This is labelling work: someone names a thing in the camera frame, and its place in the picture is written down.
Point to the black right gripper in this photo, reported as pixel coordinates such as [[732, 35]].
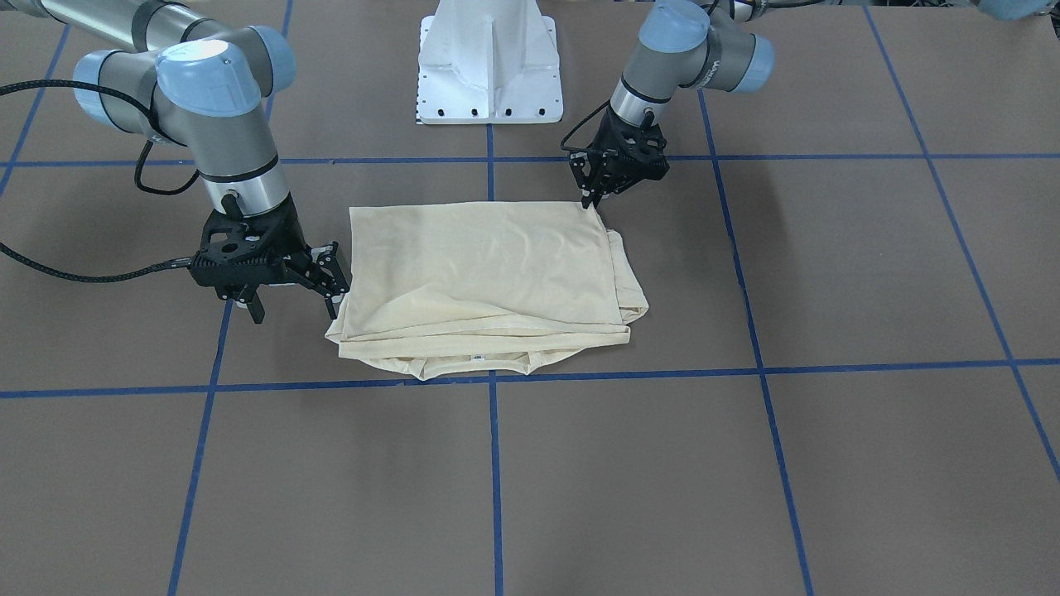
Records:
[[291, 234]]

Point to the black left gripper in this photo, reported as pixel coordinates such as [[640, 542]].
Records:
[[610, 137]]

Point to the cream long-sleeve printed shirt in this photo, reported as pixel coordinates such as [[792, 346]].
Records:
[[483, 285]]

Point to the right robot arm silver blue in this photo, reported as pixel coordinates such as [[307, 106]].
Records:
[[182, 78]]

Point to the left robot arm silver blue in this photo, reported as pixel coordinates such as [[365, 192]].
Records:
[[681, 45]]

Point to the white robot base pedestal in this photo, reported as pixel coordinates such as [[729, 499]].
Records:
[[488, 62]]

